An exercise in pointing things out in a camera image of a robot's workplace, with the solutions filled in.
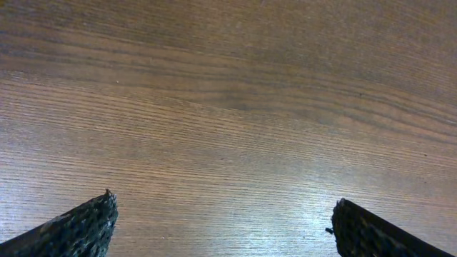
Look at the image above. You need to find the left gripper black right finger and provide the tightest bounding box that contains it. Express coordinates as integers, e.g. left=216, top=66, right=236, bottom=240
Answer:
left=326, top=198, right=452, bottom=257

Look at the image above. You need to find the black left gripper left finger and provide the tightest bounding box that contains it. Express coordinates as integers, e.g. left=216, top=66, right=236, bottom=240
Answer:
left=1, top=189, right=119, bottom=257

